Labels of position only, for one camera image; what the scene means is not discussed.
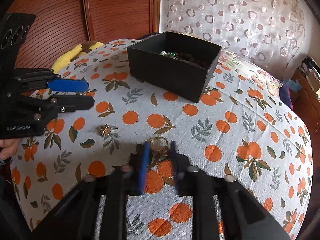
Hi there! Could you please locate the gold ring jewelry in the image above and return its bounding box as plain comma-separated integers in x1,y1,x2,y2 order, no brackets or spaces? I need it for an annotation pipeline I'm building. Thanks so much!
148,137,169,156

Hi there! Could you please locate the blue purple blanket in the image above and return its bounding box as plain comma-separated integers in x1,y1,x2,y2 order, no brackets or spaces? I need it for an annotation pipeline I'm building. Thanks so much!
279,83,293,110

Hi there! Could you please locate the person's left hand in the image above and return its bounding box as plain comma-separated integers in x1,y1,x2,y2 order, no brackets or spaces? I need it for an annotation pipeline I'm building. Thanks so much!
0,139,21,160

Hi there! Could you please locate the wooden sideboard cabinet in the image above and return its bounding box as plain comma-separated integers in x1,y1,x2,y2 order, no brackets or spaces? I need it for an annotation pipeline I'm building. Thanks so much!
291,68,320,136

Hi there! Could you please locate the yellow striped plush toy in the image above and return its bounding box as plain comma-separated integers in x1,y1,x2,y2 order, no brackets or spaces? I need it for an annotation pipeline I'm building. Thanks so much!
52,41,104,74

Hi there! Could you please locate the black storage box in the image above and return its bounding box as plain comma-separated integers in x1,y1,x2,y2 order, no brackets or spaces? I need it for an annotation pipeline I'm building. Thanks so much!
127,31,222,103

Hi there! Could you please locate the pile of books and clutter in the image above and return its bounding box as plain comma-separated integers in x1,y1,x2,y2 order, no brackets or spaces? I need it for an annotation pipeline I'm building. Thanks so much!
299,56,319,95

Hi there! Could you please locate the circle pattern sheer curtain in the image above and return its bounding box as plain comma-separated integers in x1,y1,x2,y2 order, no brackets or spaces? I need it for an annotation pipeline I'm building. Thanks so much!
160,0,306,77

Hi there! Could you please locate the wooden wardrobe door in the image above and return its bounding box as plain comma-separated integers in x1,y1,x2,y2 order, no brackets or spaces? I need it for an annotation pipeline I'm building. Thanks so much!
1,0,160,68

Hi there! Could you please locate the amber green brooch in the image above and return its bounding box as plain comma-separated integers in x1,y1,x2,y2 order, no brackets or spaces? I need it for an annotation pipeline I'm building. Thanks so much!
164,53,178,60

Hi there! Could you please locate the orange print bed sheet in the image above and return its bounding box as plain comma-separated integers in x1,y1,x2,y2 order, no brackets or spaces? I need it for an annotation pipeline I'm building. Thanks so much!
10,39,313,239

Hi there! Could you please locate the floral quilt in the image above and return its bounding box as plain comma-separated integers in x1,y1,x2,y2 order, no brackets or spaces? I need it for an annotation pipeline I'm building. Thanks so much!
219,50,282,97

